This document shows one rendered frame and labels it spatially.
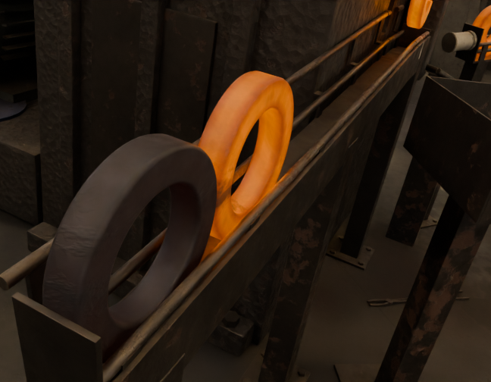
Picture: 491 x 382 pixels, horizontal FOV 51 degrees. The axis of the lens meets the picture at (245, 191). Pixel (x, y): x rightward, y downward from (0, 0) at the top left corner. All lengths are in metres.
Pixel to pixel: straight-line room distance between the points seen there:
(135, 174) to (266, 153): 0.29
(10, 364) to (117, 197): 0.95
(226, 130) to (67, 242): 0.19
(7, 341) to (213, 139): 0.93
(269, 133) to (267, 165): 0.04
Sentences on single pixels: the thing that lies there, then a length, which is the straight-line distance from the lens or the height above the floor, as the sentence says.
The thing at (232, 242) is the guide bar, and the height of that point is 0.64.
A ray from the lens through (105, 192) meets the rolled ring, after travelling 0.35.
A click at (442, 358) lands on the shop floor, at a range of 1.48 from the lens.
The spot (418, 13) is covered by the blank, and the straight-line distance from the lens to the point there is 1.32.
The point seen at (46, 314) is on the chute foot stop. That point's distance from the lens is 0.38.
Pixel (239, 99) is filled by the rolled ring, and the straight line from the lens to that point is 0.49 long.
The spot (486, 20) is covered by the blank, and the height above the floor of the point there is 0.74.
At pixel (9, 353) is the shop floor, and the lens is 1.29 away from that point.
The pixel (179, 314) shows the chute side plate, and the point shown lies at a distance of 0.44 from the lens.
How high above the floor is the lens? 0.93
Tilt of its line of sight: 29 degrees down
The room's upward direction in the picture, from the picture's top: 10 degrees clockwise
